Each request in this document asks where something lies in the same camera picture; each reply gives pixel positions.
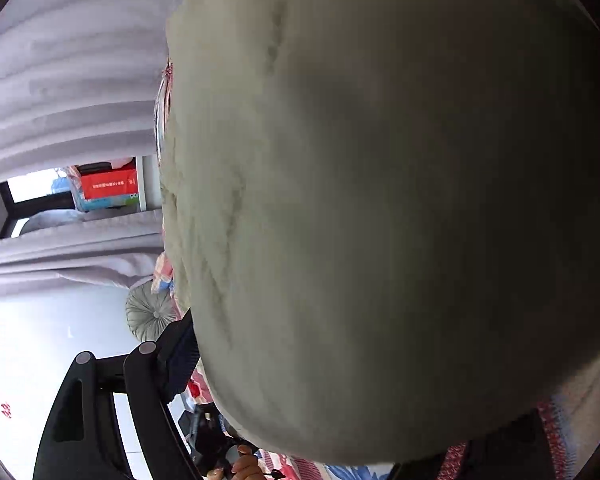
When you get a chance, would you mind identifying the grey curtain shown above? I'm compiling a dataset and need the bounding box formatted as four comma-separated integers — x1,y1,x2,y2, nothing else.
0,0,208,188
0,209,167,302

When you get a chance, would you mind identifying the white shelf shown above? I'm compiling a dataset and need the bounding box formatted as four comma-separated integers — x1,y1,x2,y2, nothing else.
134,155,162,212

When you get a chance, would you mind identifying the person's left hand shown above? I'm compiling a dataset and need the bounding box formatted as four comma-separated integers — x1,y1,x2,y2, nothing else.
206,442,262,480

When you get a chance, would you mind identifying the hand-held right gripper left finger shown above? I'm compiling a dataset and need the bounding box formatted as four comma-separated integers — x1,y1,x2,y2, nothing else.
32,320,203,480

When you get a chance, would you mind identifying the khaki padded jacket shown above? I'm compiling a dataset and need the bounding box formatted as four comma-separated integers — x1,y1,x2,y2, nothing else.
157,0,600,466

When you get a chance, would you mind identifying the red box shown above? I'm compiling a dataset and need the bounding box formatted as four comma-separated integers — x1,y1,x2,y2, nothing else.
80,166,139,202

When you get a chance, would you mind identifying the blue box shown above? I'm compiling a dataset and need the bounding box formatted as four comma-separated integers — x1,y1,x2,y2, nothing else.
74,194,142,213

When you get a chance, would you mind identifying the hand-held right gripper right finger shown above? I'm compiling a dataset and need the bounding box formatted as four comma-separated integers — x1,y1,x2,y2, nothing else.
457,410,553,480

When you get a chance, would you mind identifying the round green pleated cushion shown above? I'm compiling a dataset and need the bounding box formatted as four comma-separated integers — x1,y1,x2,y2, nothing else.
126,282,182,342

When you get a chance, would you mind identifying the leaf-print patchwork blanket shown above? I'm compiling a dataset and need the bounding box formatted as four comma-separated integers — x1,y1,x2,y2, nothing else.
152,255,600,480

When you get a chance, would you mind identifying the dark window frame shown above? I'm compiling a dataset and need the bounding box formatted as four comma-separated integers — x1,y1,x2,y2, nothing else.
0,182,81,241

